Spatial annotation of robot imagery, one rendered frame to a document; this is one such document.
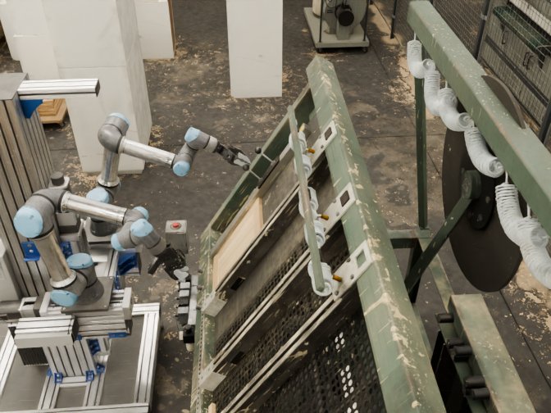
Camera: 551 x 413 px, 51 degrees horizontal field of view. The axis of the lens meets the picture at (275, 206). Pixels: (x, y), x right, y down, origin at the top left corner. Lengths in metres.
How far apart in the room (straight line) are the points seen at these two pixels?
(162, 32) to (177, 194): 3.02
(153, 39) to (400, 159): 3.65
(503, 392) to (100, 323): 2.00
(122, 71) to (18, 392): 2.64
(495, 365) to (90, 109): 4.25
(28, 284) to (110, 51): 2.41
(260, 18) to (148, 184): 2.19
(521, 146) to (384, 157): 3.99
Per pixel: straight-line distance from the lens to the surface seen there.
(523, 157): 1.84
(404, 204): 5.23
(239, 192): 3.31
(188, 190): 5.33
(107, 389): 3.68
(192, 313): 3.22
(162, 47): 7.87
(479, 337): 1.81
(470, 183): 2.25
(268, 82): 6.74
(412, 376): 1.49
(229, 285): 2.84
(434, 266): 3.50
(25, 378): 3.88
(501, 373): 1.75
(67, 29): 5.05
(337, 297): 1.83
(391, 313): 1.61
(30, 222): 2.53
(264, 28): 6.49
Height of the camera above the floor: 3.12
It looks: 38 degrees down
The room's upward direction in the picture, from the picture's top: straight up
